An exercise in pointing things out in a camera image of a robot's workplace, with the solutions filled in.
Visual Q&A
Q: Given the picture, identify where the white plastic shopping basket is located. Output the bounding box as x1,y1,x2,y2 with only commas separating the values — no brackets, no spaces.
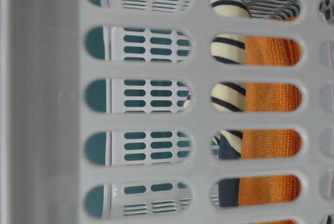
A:
1,0,333,223

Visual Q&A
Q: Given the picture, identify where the cream navy striped cloth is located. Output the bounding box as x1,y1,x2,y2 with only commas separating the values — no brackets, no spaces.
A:
210,0,250,207

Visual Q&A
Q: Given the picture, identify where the orange knitted cloth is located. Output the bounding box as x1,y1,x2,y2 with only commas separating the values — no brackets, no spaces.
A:
238,16,303,224

